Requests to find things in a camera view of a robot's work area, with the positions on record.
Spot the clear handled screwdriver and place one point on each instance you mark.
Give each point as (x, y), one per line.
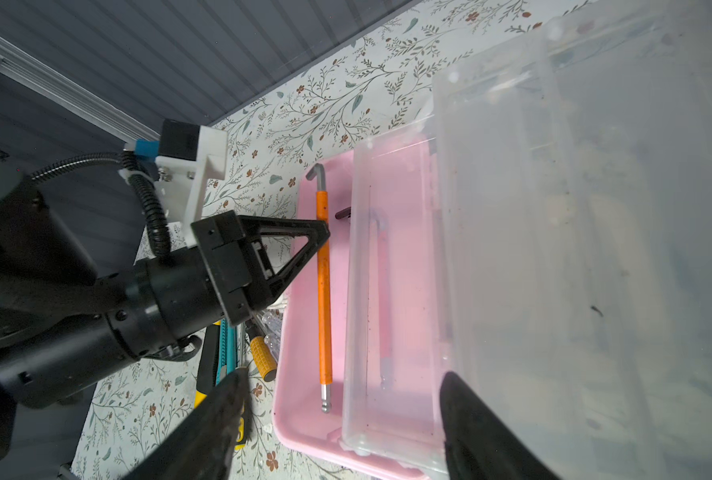
(270, 322)

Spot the yellow handled screwdriver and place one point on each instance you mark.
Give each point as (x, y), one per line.
(264, 360)

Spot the teal utility knife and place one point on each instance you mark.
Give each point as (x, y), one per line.
(227, 352)

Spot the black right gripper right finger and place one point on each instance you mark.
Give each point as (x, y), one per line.
(478, 444)

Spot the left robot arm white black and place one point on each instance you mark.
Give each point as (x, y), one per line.
(63, 328)

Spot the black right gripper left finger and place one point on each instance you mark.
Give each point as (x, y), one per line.
(202, 446)

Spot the clear tool box lid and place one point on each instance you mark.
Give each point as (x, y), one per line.
(547, 235)

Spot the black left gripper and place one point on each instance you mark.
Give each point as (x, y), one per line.
(237, 262)

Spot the aluminium corner frame post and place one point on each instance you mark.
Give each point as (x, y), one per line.
(26, 70)

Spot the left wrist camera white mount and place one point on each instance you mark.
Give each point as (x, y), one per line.
(182, 162)

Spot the yellow black utility knife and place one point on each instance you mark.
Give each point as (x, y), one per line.
(205, 380)

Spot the orange hex key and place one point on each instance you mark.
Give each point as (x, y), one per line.
(318, 174)

